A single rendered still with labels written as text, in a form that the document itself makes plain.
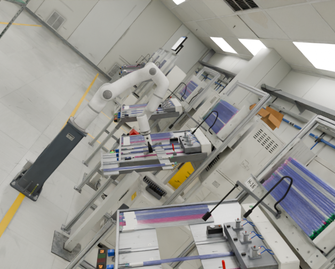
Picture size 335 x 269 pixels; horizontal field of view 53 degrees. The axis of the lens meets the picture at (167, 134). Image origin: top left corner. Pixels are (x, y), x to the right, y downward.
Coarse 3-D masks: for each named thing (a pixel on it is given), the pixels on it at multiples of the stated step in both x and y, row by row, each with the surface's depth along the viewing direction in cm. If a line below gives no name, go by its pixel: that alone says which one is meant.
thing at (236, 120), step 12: (240, 84) 320; (240, 120) 267; (252, 120) 268; (228, 132) 268; (240, 132) 270; (228, 144) 271; (144, 180) 307; (156, 192) 294; (96, 204) 274; (108, 216) 274
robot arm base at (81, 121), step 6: (84, 108) 267; (90, 108) 265; (78, 114) 269; (84, 114) 266; (90, 114) 266; (96, 114) 268; (72, 120) 268; (78, 120) 267; (84, 120) 266; (90, 120) 268; (78, 126) 267; (84, 126) 269; (84, 132) 268
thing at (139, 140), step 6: (126, 138) 325; (132, 138) 323; (138, 138) 322; (144, 138) 321; (156, 138) 318; (162, 138) 317; (168, 138) 316; (126, 144) 308; (132, 144) 306; (138, 144) 307
